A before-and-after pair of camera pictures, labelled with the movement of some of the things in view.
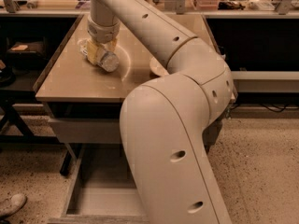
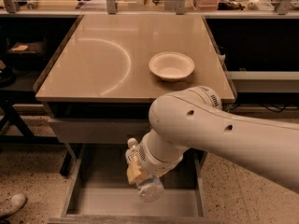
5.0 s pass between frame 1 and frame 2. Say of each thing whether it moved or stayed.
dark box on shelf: stayed
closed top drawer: stayed
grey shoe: stayed
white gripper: moved
